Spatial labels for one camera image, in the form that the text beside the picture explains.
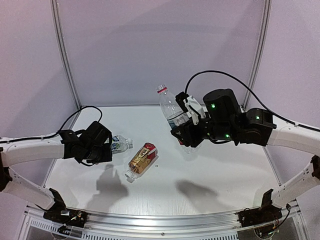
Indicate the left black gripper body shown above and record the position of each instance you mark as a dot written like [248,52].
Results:
[105,155]

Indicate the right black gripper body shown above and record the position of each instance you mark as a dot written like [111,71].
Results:
[191,131]

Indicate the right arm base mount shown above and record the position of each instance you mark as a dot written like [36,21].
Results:
[267,212]

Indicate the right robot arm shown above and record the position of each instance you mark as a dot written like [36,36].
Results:
[221,120]

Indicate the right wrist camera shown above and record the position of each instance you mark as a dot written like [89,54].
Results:
[190,105]

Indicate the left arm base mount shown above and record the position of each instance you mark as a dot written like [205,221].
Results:
[59,213]

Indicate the aluminium front rail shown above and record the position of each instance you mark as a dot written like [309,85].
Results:
[212,226]

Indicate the clear bottle red white label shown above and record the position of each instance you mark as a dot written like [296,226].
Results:
[173,113]

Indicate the gold red tea bottle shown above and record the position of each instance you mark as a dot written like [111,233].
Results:
[142,160]

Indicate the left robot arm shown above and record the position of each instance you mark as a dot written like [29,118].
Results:
[87,146]

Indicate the clear bottle blue label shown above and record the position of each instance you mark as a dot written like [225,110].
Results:
[120,144]

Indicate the right aluminium corner post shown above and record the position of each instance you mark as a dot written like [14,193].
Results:
[254,21]

